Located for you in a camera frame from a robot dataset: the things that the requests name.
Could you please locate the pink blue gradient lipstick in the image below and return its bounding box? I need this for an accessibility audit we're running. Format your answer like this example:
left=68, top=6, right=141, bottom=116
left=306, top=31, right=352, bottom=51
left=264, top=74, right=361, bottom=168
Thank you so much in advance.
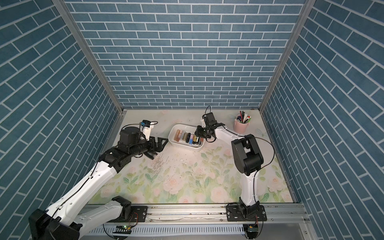
left=189, top=134, right=194, bottom=145

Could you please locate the white storage box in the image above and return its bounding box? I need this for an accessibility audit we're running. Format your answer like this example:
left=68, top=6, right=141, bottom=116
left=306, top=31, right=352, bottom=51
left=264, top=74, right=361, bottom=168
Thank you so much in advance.
left=169, top=124, right=205, bottom=151

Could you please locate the beige lip gloss tube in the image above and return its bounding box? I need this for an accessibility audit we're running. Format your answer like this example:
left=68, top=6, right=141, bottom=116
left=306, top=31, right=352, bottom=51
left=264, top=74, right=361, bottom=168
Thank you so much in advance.
left=174, top=130, right=182, bottom=142

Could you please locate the black round lipstick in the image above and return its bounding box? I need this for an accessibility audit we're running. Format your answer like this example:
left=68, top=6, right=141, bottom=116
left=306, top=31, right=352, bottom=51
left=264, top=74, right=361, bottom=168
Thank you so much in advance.
left=186, top=133, right=191, bottom=143

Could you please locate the right green circuit board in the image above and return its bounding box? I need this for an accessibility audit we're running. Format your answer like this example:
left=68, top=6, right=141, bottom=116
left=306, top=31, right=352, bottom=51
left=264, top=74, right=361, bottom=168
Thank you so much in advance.
left=243, top=225, right=259, bottom=240

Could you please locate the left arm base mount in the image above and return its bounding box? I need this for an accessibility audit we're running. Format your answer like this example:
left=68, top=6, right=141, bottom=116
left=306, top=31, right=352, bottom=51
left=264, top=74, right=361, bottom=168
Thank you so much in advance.
left=114, top=206, right=148, bottom=223

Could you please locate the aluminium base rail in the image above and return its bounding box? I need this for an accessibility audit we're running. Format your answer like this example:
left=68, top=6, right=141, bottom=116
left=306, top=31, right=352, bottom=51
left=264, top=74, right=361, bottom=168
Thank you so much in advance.
left=80, top=204, right=317, bottom=240

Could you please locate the pink metal pen bucket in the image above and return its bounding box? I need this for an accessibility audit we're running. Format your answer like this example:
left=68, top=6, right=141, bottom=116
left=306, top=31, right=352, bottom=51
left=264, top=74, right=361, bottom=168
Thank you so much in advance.
left=234, top=120, right=249, bottom=134

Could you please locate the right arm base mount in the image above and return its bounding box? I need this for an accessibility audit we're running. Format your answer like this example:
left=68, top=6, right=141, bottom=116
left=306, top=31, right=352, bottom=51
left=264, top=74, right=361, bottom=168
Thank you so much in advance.
left=226, top=204, right=267, bottom=222

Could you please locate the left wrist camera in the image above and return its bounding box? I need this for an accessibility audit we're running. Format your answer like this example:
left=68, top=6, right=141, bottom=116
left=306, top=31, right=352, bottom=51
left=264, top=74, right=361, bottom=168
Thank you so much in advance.
left=141, top=120, right=156, bottom=141

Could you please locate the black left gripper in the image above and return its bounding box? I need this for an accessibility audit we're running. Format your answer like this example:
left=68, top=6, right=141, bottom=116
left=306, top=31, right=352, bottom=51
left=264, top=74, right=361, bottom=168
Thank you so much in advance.
left=128, top=134, right=169, bottom=157

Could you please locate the detached black gripper finger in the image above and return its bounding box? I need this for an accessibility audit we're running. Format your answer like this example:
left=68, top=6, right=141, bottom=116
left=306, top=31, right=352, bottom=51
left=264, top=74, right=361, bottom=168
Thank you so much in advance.
left=144, top=152, right=158, bottom=160

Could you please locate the left green circuit board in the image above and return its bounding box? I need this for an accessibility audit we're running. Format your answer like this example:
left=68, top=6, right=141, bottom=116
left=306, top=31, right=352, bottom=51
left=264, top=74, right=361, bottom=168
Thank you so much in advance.
left=113, top=225, right=132, bottom=235

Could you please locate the green circuit board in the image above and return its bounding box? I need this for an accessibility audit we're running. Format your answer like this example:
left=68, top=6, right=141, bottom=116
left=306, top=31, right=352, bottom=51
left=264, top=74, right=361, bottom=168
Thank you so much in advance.
left=113, top=225, right=132, bottom=235
left=243, top=225, right=259, bottom=240

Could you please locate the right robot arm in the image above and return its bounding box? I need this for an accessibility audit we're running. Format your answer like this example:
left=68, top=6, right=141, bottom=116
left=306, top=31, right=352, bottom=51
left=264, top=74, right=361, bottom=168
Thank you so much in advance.
left=195, top=113, right=264, bottom=216

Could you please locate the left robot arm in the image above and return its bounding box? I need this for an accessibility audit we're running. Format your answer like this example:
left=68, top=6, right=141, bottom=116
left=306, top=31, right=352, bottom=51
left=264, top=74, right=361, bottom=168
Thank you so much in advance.
left=29, top=124, right=169, bottom=240

